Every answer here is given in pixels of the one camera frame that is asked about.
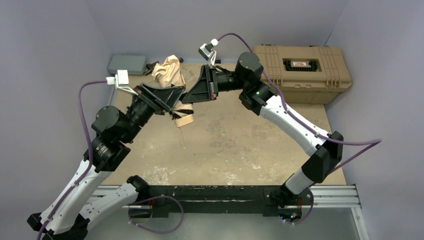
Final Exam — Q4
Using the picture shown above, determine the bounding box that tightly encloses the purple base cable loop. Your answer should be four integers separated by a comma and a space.
127, 197, 183, 235

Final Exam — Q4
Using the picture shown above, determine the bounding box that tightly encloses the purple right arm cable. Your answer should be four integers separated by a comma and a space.
216, 32, 383, 173

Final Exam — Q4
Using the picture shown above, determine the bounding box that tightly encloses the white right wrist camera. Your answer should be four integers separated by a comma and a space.
198, 38, 219, 68

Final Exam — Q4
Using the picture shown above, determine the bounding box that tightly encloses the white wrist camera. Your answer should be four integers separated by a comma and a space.
198, 38, 219, 68
105, 69, 138, 96

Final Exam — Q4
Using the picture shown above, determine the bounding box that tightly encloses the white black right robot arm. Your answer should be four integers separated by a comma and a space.
181, 52, 344, 202

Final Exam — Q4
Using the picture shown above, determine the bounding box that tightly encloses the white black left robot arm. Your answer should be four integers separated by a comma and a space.
27, 84, 185, 240

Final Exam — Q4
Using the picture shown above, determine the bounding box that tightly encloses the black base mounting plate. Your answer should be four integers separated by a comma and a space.
128, 185, 313, 220

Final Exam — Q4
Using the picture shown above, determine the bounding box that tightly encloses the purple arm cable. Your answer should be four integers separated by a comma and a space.
35, 80, 110, 240
216, 32, 383, 173

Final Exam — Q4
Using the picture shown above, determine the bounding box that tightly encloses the black metal clamp tool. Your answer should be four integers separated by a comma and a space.
143, 55, 184, 76

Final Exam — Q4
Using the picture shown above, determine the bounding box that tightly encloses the tan plastic hard case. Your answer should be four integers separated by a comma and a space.
252, 44, 353, 105

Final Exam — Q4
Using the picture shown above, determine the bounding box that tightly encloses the beige umbrella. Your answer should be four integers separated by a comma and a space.
151, 66, 194, 149

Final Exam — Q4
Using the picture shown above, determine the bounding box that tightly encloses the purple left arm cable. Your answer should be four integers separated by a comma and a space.
35, 80, 110, 240

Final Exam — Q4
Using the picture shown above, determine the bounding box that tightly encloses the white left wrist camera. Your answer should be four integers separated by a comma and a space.
105, 69, 138, 96

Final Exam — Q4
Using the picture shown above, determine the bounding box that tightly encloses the grey flat pad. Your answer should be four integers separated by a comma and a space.
107, 54, 147, 76

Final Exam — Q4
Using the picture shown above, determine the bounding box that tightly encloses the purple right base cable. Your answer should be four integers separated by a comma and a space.
279, 188, 315, 226

